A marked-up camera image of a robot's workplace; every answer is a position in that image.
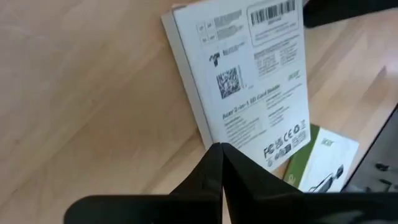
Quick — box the black aluminium frame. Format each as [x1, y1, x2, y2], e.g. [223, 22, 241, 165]
[340, 104, 398, 194]

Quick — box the white green card reader box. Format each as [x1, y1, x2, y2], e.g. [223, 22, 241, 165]
[160, 0, 312, 171]
[281, 123, 361, 194]

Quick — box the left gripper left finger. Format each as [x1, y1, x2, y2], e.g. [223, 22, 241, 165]
[63, 143, 224, 224]

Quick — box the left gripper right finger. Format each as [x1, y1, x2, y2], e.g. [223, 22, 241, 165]
[223, 143, 398, 224]

